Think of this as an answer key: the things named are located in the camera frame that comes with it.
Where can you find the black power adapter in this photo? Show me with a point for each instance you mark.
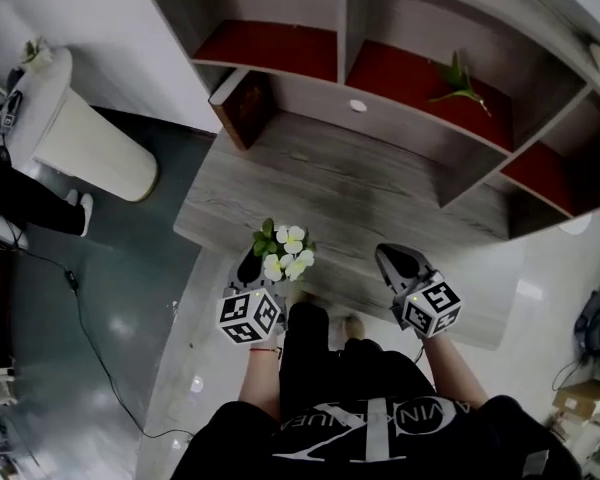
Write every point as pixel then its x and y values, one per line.
pixel 71 280

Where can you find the person's left forearm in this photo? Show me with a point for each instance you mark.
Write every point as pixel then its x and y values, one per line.
pixel 260 383

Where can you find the person's light shoe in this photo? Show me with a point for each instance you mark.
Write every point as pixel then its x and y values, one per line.
pixel 350 328

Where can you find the white flowers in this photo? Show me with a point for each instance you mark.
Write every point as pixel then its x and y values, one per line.
pixel 287 248

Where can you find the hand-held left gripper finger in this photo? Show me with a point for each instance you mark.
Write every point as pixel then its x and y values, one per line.
pixel 247 270

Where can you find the brown book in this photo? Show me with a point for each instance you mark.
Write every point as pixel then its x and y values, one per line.
pixel 245 110

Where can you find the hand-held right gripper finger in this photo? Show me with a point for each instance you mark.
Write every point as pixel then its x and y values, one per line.
pixel 400 263

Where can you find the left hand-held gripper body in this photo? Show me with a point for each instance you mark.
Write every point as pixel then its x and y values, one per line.
pixel 247 315

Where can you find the white round pedestal table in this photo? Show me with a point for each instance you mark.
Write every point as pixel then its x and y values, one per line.
pixel 95 143

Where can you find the grey wooden shelf unit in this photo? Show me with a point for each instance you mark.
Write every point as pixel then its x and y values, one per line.
pixel 380 8

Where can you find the white machine base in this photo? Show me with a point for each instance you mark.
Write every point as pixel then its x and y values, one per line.
pixel 2 225

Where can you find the green leaf sprig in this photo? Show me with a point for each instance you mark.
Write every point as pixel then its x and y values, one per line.
pixel 460 85

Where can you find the person's black trousers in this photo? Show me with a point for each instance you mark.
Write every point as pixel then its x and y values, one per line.
pixel 305 348

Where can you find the person's black printed t-shirt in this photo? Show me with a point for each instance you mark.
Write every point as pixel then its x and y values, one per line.
pixel 230 443

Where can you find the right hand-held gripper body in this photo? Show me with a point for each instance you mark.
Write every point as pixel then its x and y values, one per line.
pixel 430 308

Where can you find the cardboard box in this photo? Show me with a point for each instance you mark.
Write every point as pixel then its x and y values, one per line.
pixel 585 400

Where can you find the person's right forearm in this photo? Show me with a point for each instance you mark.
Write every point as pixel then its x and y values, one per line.
pixel 452 373

